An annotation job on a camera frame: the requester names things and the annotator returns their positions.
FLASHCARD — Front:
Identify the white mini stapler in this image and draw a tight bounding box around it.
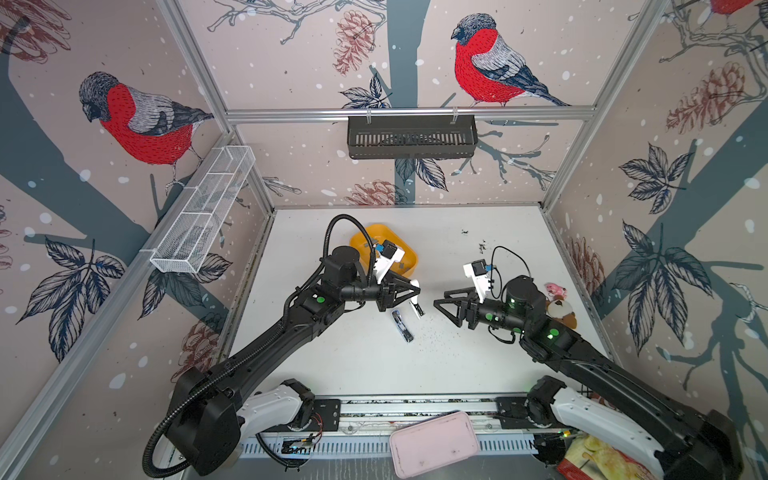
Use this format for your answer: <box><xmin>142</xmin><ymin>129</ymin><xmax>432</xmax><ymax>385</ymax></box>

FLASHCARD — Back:
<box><xmin>409</xmin><ymin>279</ymin><xmax>425</xmax><ymax>317</ymax></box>

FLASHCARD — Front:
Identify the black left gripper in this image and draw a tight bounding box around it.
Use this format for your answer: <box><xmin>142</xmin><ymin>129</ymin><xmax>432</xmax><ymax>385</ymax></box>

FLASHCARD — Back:
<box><xmin>339</xmin><ymin>270</ymin><xmax>420</xmax><ymax>312</ymax></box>

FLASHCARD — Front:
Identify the light blue stapler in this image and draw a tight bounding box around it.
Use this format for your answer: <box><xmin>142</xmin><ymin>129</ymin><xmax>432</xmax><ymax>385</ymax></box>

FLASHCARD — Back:
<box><xmin>392</xmin><ymin>310</ymin><xmax>414</xmax><ymax>343</ymax></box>

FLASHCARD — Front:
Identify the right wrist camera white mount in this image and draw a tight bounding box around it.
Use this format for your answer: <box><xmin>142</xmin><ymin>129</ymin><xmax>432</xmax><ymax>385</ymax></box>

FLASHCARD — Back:
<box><xmin>463</xmin><ymin>259</ymin><xmax>491</xmax><ymax>303</ymax></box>

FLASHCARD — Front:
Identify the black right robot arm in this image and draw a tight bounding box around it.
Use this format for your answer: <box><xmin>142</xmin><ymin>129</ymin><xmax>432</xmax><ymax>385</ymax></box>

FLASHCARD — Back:
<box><xmin>433</xmin><ymin>275</ymin><xmax>744</xmax><ymax>479</ymax></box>

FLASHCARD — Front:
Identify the pink plastic lid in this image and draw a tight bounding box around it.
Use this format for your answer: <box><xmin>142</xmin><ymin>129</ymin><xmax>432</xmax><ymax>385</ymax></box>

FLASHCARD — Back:
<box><xmin>389</xmin><ymin>411</ymin><xmax>480</xmax><ymax>479</ymax></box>

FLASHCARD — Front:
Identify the red cassava chips bag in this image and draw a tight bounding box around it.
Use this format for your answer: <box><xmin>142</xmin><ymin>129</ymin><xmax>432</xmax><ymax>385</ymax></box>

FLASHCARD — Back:
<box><xmin>557</xmin><ymin>435</ymin><xmax>655</xmax><ymax>480</ymax></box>

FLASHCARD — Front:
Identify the brown plush toy keychain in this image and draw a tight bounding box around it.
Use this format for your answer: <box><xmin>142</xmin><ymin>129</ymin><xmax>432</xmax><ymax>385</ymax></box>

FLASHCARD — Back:
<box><xmin>545</xmin><ymin>283</ymin><xmax>578</xmax><ymax>329</ymax></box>

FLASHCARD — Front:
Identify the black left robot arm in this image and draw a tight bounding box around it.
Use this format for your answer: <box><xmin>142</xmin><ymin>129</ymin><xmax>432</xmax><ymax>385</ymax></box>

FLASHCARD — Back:
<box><xmin>142</xmin><ymin>246</ymin><xmax>421</xmax><ymax>478</ymax></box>

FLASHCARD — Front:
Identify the black hanging wire basket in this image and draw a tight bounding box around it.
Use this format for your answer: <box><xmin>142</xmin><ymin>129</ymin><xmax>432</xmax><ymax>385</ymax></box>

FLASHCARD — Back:
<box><xmin>347</xmin><ymin>115</ymin><xmax>478</xmax><ymax>160</ymax></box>

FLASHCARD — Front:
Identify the yellow plastic tray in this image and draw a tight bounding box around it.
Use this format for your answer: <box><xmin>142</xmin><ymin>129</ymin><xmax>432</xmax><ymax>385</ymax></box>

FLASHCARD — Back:
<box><xmin>350</xmin><ymin>223</ymin><xmax>419</xmax><ymax>274</ymax></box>

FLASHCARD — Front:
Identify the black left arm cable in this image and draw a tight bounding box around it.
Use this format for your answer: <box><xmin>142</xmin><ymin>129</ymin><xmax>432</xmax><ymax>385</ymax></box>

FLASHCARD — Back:
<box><xmin>141</xmin><ymin>213</ymin><xmax>378</xmax><ymax>479</ymax></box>

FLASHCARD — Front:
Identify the white mesh wall shelf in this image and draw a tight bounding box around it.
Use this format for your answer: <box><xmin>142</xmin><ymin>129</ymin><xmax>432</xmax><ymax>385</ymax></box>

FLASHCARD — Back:
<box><xmin>150</xmin><ymin>145</ymin><xmax>255</xmax><ymax>274</ymax></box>

